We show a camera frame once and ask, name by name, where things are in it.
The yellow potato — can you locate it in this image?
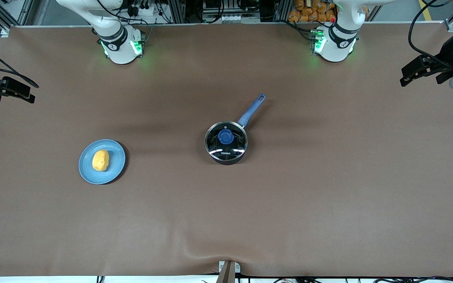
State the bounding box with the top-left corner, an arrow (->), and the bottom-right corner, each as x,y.
92,149 -> 110,172

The glass lid with blue knob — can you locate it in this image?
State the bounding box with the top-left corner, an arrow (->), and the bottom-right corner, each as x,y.
206,122 -> 248,158

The blue round plate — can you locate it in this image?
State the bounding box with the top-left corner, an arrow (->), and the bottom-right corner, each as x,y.
78,139 -> 126,185

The pile of orange packets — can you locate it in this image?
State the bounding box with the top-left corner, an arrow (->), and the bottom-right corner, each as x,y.
288,0 -> 337,23

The white power strip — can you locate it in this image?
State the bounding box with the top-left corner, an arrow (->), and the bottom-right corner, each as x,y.
206,14 -> 259,23
126,4 -> 161,19

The brown table cover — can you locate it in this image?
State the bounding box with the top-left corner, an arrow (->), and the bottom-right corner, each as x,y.
0,22 -> 453,277

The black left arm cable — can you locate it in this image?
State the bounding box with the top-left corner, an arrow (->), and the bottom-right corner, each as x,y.
408,0 -> 453,64

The aluminium frame post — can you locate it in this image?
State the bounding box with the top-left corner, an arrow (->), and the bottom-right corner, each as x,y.
274,0 -> 291,22
168,0 -> 186,24

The black pot with blue handle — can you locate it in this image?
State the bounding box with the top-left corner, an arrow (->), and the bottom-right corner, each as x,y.
205,94 -> 267,165

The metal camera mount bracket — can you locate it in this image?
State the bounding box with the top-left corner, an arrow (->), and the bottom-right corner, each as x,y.
218,260 -> 241,283

